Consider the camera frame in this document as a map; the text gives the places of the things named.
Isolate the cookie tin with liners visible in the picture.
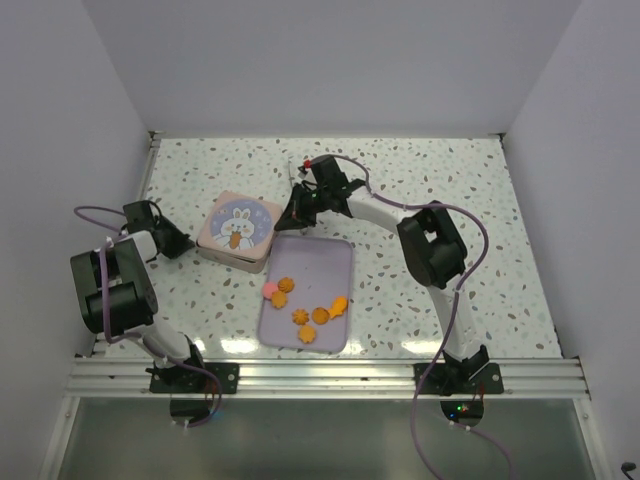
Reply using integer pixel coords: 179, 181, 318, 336
196, 242, 272, 274

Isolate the orange swirl cookie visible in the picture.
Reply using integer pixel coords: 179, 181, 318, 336
277, 277, 295, 293

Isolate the purple cable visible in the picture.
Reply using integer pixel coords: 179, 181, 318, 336
73, 204, 223, 429
335, 155, 516, 480

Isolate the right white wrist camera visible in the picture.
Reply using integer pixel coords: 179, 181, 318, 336
297, 159, 316, 183

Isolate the orange rosette cookie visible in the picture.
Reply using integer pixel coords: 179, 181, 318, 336
292, 309, 309, 326

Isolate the orange leaf cookie bottom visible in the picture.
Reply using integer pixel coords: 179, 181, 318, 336
298, 324, 317, 344

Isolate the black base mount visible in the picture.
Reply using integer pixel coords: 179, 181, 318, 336
419, 345, 505, 396
145, 362, 239, 395

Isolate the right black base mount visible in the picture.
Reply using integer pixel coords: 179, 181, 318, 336
419, 345, 505, 396

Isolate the orange chip cookie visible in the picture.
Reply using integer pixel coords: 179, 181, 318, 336
311, 307, 331, 325

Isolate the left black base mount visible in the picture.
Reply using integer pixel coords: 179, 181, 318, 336
145, 362, 239, 395

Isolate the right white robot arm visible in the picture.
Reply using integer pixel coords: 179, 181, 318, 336
274, 155, 489, 393

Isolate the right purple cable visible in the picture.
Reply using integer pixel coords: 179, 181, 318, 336
335, 155, 516, 480

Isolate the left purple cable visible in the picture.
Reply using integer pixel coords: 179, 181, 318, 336
73, 204, 223, 429

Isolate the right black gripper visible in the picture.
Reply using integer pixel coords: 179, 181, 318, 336
275, 182, 330, 232

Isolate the orange leaf cookie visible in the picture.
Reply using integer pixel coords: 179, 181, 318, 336
298, 324, 317, 344
270, 290, 288, 309

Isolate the orange fish cookie right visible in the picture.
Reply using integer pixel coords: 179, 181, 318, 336
328, 296, 349, 319

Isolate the lavender plastic tray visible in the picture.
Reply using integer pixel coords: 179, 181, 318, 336
257, 235, 354, 353

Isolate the orange leaf cookie left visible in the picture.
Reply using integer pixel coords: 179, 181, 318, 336
270, 290, 288, 309

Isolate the pink sandwich cookie left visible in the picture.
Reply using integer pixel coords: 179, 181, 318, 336
262, 282, 279, 299

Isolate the aluminium front rail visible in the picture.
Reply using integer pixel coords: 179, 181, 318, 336
64, 358, 590, 402

